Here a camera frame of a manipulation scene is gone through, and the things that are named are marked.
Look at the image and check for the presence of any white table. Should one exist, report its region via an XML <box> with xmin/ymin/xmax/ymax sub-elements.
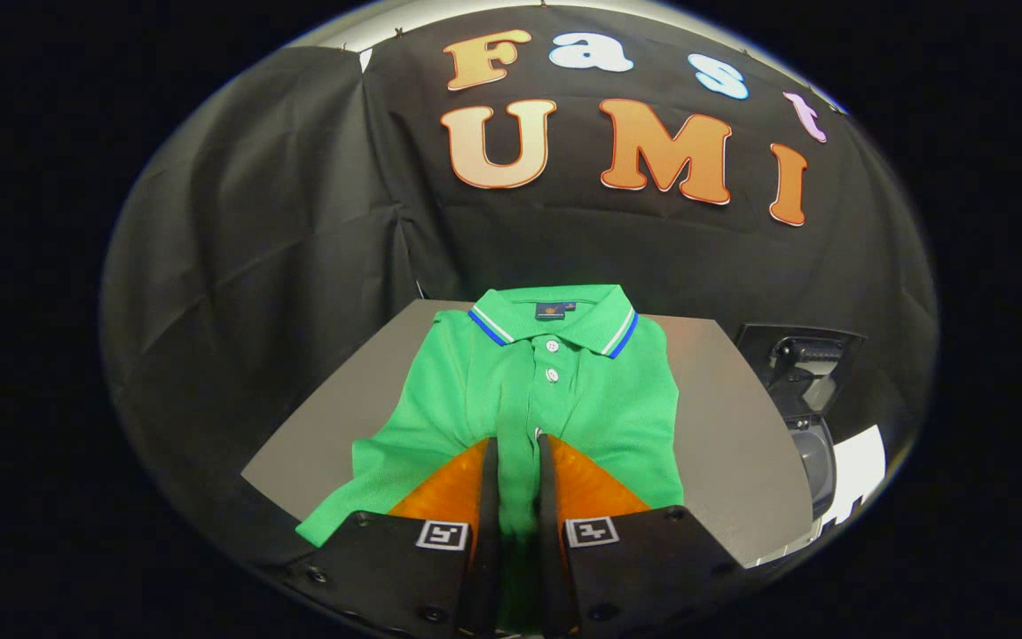
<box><xmin>755</xmin><ymin>424</ymin><xmax>887</xmax><ymax>569</ymax></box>

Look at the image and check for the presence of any green polo shirt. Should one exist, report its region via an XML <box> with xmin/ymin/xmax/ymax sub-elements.
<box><xmin>295</xmin><ymin>284</ymin><xmax>686</xmax><ymax>635</ymax></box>

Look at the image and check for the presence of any grey side table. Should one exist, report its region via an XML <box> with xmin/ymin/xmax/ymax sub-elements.
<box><xmin>240</xmin><ymin>299</ymin><xmax>814</xmax><ymax>569</ymax></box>

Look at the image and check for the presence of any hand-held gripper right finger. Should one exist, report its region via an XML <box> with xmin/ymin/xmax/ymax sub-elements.
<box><xmin>535</xmin><ymin>432</ymin><xmax>748</xmax><ymax>638</ymax></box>

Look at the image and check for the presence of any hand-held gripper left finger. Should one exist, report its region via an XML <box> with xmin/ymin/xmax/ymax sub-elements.
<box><xmin>285</xmin><ymin>435</ymin><xmax>504</xmax><ymax>638</ymax></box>

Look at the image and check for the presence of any dark washing machine lid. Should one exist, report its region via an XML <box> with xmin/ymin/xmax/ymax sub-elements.
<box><xmin>735</xmin><ymin>323</ymin><xmax>867</xmax><ymax>420</ymax></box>

